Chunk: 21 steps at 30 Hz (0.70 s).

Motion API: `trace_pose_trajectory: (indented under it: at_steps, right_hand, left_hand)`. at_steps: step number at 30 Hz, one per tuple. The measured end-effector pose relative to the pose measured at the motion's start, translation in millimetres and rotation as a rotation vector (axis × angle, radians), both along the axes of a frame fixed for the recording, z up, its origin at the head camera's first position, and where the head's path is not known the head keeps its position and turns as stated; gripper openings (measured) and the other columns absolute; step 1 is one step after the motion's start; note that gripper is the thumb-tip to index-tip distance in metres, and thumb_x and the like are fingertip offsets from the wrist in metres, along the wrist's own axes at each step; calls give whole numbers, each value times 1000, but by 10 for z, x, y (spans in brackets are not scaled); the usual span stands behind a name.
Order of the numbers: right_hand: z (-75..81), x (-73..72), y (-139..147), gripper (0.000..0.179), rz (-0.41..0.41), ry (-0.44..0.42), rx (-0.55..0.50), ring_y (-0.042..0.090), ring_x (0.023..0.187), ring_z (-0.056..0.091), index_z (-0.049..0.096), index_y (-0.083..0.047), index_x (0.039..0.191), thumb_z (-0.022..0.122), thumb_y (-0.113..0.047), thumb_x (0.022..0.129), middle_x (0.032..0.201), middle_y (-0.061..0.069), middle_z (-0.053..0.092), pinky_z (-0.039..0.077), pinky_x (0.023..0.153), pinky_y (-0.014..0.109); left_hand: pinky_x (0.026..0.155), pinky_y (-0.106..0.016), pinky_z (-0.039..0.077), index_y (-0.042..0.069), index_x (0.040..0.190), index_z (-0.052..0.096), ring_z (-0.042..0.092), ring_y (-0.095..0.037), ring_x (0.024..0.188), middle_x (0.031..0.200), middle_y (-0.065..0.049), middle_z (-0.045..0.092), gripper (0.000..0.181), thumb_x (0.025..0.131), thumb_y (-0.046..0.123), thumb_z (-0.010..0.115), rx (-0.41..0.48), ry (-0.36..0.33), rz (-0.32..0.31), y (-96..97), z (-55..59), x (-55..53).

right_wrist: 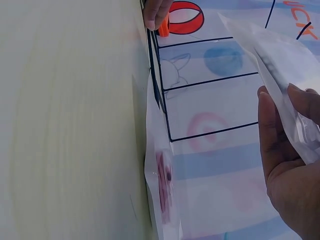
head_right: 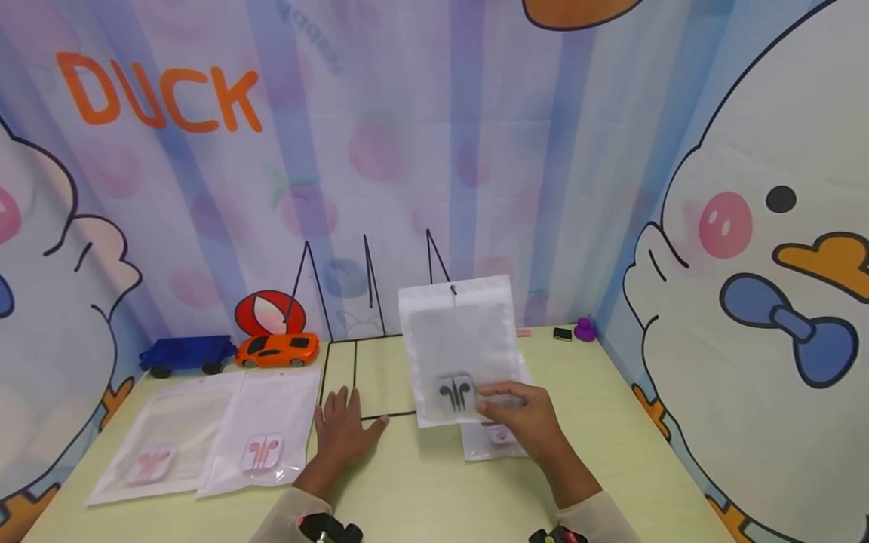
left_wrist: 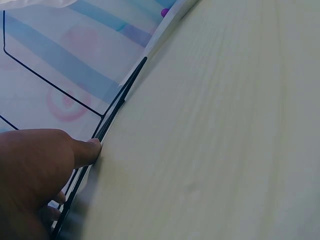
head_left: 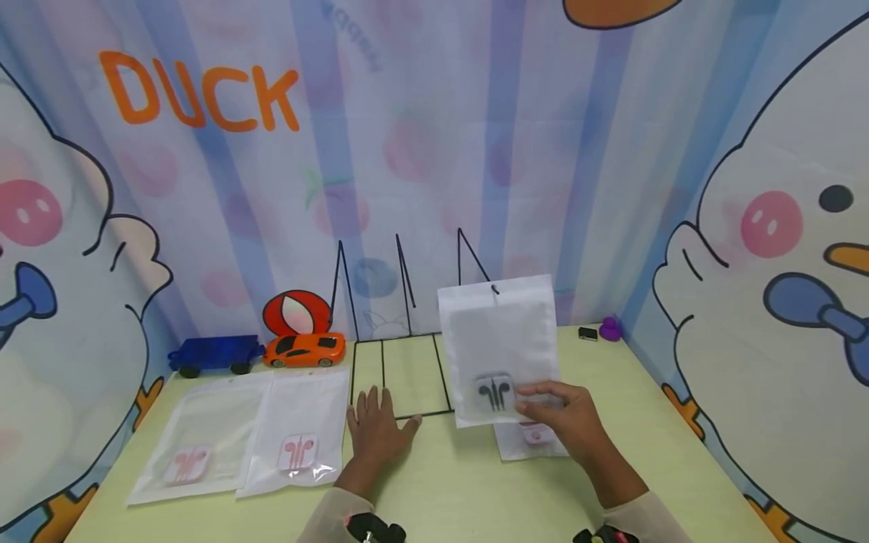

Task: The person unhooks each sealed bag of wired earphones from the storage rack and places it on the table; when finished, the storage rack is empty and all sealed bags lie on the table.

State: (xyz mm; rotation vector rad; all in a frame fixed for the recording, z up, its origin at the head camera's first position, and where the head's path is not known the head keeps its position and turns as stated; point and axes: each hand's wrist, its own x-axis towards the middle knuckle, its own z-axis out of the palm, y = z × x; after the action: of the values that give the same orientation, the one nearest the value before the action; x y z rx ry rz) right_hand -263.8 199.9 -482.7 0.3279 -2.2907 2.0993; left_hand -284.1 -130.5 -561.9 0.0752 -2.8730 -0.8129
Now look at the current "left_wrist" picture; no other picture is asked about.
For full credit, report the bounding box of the person's left hand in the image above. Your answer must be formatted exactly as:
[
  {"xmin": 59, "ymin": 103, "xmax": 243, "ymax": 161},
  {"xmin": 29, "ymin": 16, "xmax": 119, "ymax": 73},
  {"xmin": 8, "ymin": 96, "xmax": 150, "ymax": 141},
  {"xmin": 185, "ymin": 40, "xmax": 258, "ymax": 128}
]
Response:
[{"xmin": 0, "ymin": 128, "xmax": 103, "ymax": 240}]

